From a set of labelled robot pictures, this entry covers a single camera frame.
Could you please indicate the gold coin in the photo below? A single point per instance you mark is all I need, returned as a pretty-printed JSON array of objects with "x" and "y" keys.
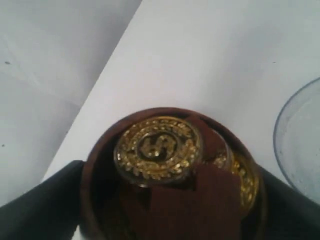
[{"x": 159, "y": 150}]

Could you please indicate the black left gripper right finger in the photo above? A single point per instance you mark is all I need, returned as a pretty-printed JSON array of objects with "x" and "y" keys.
[{"x": 283, "y": 213}]

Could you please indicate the brown wooden block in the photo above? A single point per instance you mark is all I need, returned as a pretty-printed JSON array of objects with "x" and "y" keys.
[{"x": 206, "y": 207}]

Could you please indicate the brown wooden cup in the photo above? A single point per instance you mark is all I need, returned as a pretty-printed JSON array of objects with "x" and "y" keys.
[{"x": 115, "y": 209}]

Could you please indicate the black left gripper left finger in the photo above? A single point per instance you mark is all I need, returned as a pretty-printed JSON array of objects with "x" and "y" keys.
[{"x": 49, "y": 211}]

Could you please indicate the clear plastic measuring jar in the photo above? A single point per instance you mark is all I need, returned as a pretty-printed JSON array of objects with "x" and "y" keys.
[{"x": 296, "y": 140}]

